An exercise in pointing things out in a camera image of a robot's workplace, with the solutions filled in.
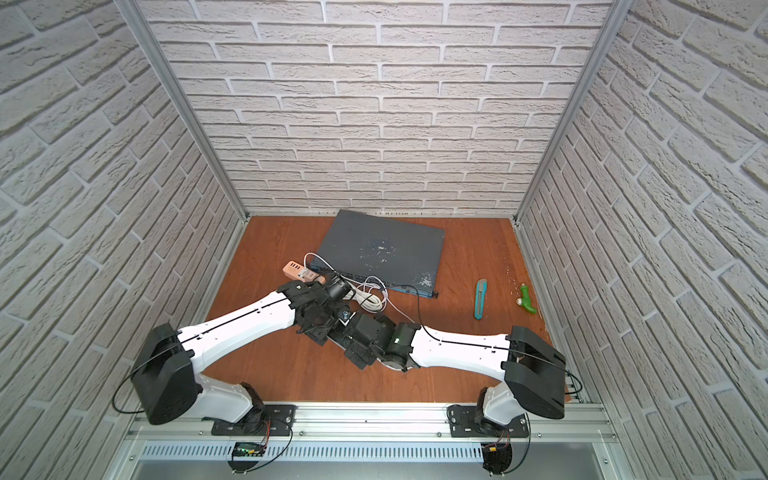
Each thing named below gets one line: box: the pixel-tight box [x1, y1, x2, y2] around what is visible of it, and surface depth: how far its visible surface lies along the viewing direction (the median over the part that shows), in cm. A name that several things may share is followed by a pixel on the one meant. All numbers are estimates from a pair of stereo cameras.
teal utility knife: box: [474, 278, 488, 320], surface depth 97 cm
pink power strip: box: [282, 260, 327, 284], surface depth 102 cm
